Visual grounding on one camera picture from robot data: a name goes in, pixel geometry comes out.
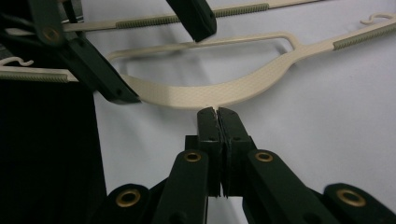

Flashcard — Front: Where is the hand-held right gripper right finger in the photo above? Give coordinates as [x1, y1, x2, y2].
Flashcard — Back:
[218, 107, 258, 198]

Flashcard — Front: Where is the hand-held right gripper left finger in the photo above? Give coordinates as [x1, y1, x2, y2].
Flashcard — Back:
[185, 106, 224, 198]

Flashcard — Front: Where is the beige clothes hanger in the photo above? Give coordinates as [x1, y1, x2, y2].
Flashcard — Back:
[0, 0, 396, 110]

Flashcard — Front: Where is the white table sheet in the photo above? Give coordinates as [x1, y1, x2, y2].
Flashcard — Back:
[81, 0, 396, 224]

